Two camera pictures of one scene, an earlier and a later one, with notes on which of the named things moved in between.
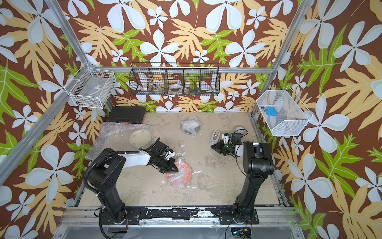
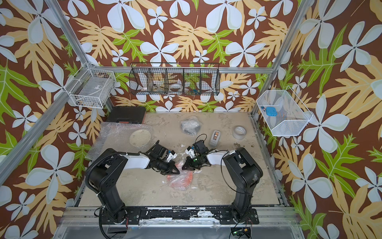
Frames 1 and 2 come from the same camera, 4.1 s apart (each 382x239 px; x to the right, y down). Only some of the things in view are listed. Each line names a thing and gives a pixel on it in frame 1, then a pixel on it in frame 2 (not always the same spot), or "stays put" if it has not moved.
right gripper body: [224, 148] to [194, 163]
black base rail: [181, 215] stays put
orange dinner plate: [181, 178] stays put
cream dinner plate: [140, 138] stays put
